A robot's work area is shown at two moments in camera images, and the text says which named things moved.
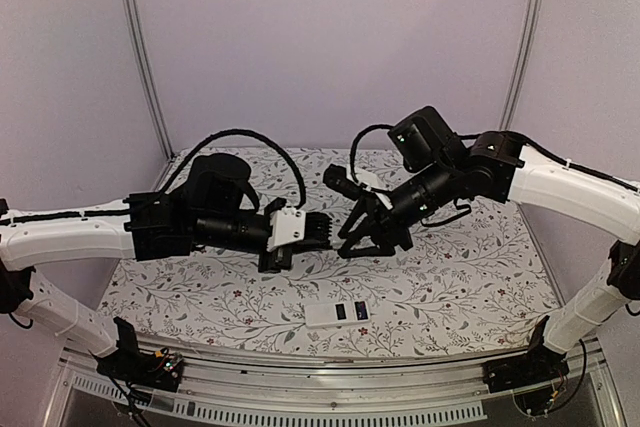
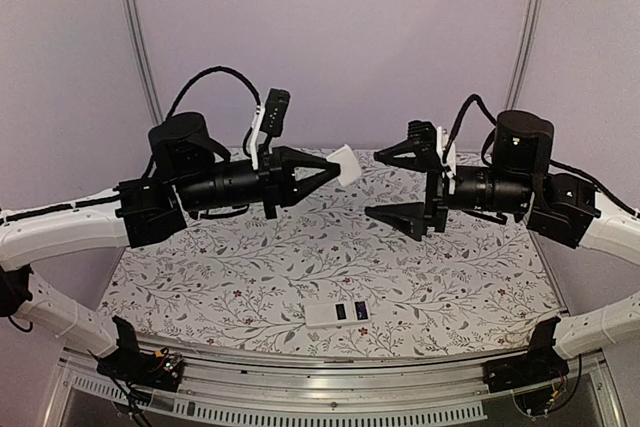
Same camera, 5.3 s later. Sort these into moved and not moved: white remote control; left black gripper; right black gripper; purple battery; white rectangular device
Moved: right black gripper; white rectangular device; left black gripper
Not moved: purple battery; white remote control
